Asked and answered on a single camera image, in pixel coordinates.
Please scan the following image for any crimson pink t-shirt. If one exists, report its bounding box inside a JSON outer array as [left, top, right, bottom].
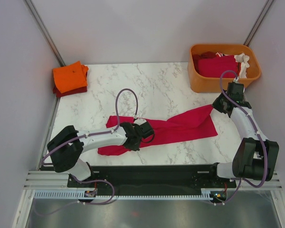
[[97, 104, 219, 157]]

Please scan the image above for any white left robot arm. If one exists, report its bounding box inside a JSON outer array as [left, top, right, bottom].
[[47, 119, 155, 187]]

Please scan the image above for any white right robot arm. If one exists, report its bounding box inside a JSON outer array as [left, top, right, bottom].
[[208, 90, 279, 188]]

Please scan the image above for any orange plastic basket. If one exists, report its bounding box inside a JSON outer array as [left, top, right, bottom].
[[187, 43, 262, 94]]

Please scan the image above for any crimson t-shirt in basket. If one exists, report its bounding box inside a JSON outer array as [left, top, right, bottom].
[[195, 56, 239, 78]]

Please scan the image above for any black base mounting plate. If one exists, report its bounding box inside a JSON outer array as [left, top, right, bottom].
[[67, 164, 236, 197]]

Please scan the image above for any white t-shirt red print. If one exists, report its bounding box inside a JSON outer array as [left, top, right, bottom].
[[216, 52, 250, 78]]

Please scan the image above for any dark red garment in basket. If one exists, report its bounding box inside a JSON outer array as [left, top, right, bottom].
[[192, 51, 216, 61]]

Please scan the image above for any folded orange t-shirt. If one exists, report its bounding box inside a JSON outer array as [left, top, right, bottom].
[[52, 61, 89, 94]]

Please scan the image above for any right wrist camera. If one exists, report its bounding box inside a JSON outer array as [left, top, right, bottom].
[[226, 82, 244, 102]]

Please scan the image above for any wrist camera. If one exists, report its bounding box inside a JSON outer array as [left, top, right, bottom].
[[226, 82, 244, 102], [133, 118, 154, 139]]

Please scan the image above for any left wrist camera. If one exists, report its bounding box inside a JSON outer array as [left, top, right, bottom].
[[133, 118, 154, 139]]

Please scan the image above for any white slotted cable duct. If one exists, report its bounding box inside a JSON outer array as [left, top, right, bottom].
[[33, 189, 226, 200]]

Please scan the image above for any right aluminium corner post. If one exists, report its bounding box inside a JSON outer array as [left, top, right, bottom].
[[243, 0, 276, 47]]

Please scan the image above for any aluminium corner post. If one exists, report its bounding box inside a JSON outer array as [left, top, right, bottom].
[[23, 0, 66, 67], [243, 0, 276, 47]]

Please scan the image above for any aluminium extrusion rail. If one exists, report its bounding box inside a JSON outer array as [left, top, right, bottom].
[[24, 171, 282, 190]]

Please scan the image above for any left aluminium corner post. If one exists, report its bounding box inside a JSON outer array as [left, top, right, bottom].
[[23, 0, 66, 67]]

